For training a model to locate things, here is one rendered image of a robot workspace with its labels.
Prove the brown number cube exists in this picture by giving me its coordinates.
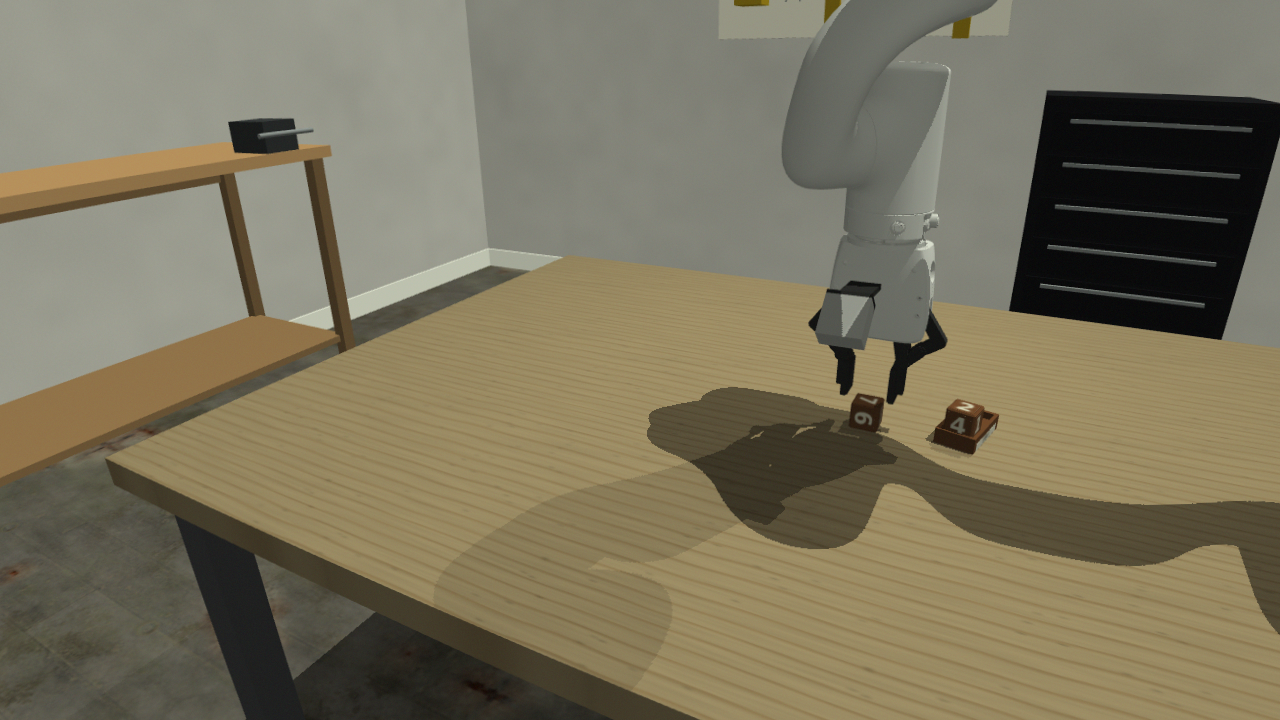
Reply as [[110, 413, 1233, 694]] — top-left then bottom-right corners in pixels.
[[849, 393, 884, 433], [943, 398, 984, 437]]

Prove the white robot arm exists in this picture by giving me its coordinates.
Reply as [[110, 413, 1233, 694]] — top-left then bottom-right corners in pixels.
[[782, 0, 997, 350]]

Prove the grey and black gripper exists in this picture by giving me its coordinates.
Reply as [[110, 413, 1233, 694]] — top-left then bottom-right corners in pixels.
[[828, 233, 948, 405]]

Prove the brown wooden tray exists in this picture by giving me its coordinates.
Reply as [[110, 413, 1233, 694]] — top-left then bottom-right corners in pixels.
[[933, 410, 998, 455]]

